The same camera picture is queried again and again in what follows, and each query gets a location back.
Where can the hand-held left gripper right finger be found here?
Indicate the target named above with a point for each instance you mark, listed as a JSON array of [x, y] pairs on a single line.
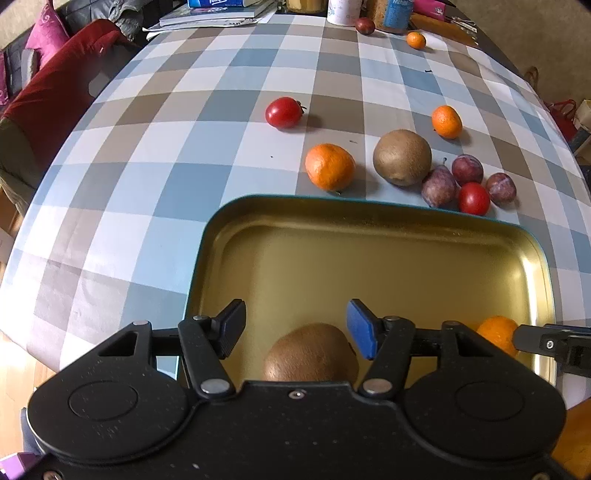
[[360, 332]]

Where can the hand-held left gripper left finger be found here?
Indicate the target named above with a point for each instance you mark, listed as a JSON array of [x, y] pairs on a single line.
[[233, 323]]

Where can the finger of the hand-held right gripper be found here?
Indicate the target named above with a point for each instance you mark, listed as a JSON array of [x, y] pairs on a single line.
[[538, 340], [570, 327]]

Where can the brown kiwi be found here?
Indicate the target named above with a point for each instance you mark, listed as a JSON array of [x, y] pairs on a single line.
[[402, 157], [309, 353]]

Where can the gold tin tray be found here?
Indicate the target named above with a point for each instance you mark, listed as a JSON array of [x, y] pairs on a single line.
[[369, 258]]

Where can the large red tomato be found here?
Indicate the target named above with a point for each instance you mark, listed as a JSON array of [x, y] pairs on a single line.
[[282, 112]]

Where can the small red tomato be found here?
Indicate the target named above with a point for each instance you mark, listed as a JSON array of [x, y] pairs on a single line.
[[473, 199]]

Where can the purple plum with stem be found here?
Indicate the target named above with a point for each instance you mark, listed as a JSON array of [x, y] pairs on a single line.
[[437, 187]]

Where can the large orange mandarin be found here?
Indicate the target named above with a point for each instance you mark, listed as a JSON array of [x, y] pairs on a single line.
[[329, 166]]

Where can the blue brown checked tablecloth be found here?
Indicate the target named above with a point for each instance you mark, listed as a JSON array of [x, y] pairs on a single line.
[[184, 138]]

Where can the red bag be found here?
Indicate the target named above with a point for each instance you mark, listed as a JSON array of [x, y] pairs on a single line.
[[564, 115]]

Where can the small orange mandarin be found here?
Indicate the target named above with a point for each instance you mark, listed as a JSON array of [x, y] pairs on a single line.
[[446, 122], [416, 40]]

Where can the red cushion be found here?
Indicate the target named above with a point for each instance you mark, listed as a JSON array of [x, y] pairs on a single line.
[[55, 83]]

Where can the stack of books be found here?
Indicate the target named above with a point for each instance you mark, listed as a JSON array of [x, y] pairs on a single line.
[[217, 16]]

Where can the dark red plum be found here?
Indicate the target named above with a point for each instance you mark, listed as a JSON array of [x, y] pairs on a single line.
[[364, 25]]

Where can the brown wooden board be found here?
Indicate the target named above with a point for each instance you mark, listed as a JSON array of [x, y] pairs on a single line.
[[443, 28]]

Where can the blue tissue box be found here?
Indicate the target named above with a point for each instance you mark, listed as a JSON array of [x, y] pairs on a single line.
[[217, 2]]

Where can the glass canister blue label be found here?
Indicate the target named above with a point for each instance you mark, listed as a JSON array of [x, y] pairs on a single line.
[[397, 13]]

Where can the white bottle purple lid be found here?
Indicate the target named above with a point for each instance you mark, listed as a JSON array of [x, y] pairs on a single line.
[[344, 10]]

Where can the metal clips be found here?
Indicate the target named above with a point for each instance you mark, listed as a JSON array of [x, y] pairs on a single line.
[[461, 23]]

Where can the grey jacket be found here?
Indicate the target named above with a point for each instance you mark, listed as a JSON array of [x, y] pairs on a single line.
[[127, 16]]

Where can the pink pouch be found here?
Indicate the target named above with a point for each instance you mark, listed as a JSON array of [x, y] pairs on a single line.
[[429, 7]]

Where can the pink cushion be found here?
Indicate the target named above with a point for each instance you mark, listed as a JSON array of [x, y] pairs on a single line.
[[46, 30]]

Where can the black leather sofa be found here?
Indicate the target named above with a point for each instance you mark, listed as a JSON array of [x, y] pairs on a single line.
[[78, 10]]

